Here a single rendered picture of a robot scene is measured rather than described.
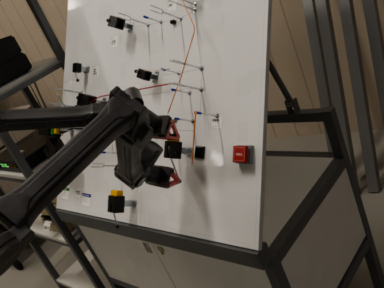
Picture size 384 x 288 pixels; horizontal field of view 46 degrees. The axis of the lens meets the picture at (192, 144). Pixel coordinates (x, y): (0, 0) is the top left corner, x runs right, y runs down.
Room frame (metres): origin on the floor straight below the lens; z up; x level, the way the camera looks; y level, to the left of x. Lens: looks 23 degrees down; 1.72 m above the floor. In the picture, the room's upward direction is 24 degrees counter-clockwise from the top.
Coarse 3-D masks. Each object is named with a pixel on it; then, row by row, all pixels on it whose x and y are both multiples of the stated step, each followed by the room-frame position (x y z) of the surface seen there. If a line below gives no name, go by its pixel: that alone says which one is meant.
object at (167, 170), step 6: (156, 168) 1.31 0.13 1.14; (162, 168) 1.33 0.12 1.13; (168, 168) 1.31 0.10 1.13; (150, 174) 1.28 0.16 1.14; (156, 174) 1.29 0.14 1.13; (162, 174) 1.31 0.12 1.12; (168, 174) 1.30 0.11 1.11; (150, 180) 1.28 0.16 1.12; (156, 180) 1.29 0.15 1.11; (162, 180) 1.30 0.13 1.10; (168, 180) 1.29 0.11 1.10; (162, 186) 1.29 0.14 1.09; (168, 186) 1.28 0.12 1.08
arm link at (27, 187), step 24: (120, 96) 0.87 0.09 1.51; (96, 120) 0.83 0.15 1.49; (120, 120) 0.83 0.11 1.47; (144, 120) 0.90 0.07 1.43; (72, 144) 0.78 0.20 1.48; (96, 144) 0.79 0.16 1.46; (48, 168) 0.74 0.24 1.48; (72, 168) 0.75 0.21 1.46; (24, 192) 0.70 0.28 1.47; (48, 192) 0.71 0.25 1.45; (0, 216) 0.70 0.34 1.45; (24, 216) 0.67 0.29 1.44; (0, 240) 0.63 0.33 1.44; (24, 240) 0.65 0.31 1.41; (0, 264) 0.62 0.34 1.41
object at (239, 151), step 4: (236, 148) 1.23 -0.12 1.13; (240, 148) 1.22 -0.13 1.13; (244, 148) 1.21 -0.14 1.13; (248, 148) 1.21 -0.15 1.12; (236, 152) 1.22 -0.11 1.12; (240, 152) 1.21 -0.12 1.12; (244, 152) 1.20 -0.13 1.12; (236, 156) 1.22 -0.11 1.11; (240, 156) 1.21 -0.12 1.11; (244, 156) 1.20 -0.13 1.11; (236, 160) 1.21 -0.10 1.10; (240, 160) 1.20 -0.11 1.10; (244, 160) 1.19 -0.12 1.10
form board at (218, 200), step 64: (128, 0) 1.95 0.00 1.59; (192, 0) 1.64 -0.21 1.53; (256, 0) 1.40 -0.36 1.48; (128, 64) 1.83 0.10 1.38; (192, 64) 1.54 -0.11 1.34; (256, 64) 1.32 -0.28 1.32; (192, 128) 1.44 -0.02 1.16; (256, 128) 1.24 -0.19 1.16; (128, 192) 1.61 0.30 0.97; (192, 192) 1.35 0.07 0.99; (256, 192) 1.16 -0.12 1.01
